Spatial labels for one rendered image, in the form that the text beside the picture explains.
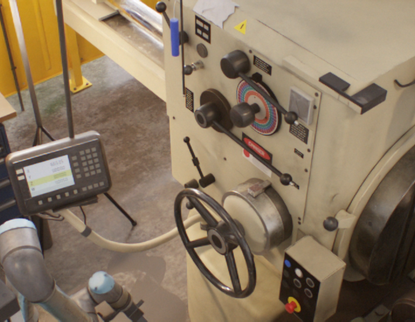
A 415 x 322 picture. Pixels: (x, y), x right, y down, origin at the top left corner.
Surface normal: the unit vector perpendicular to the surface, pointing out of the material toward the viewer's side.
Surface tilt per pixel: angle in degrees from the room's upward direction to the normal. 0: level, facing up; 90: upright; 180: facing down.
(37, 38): 90
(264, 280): 0
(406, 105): 90
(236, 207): 61
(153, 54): 0
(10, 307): 90
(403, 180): 36
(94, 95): 0
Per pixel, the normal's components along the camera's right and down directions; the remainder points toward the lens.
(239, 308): -0.77, 0.43
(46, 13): 0.64, 0.52
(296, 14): 0.00, -0.73
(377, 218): -0.68, 0.04
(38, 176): 0.39, 0.34
